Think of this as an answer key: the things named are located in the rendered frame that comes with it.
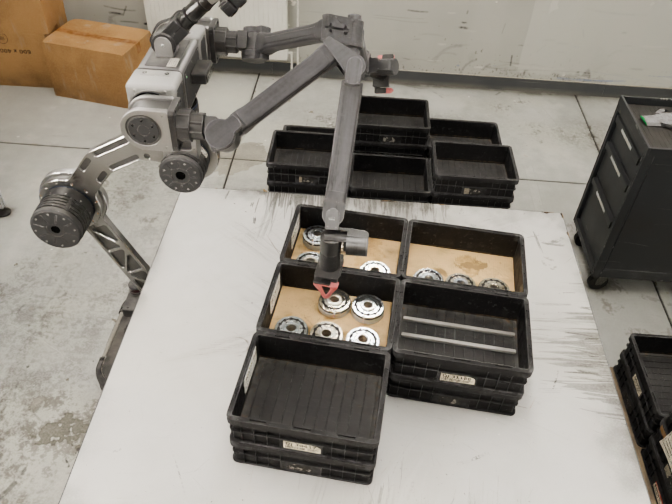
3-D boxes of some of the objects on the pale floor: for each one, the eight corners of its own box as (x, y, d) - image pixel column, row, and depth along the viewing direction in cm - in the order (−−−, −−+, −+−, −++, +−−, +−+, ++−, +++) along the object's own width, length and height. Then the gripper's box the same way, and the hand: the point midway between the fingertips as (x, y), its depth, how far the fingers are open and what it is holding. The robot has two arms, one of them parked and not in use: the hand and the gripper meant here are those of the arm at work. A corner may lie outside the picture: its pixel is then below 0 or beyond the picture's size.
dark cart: (583, 294, 332) (648, 148, 271) (566, 236, 365) (620, 94, 304) (700, 302, 331) (791, 158, 270) (672, 244, 364) (748, 103, 303)
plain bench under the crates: (89, 670, 202) (24, 587, 155) (199, 298, 319) (182, 185, 271) (599, 713, 200) (694, 642, 152) (522, 322, 316) (562, 212, 269)
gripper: (321, 234, 175) (319, 274, 186) (313, 261, 168) (312, 301, 178) (346, 238, 175) (342, 278, 185) (339, 265, 167) (336, 305, 178)
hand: (327, 287), depth 181 cm, fingers open, 6 cm apart
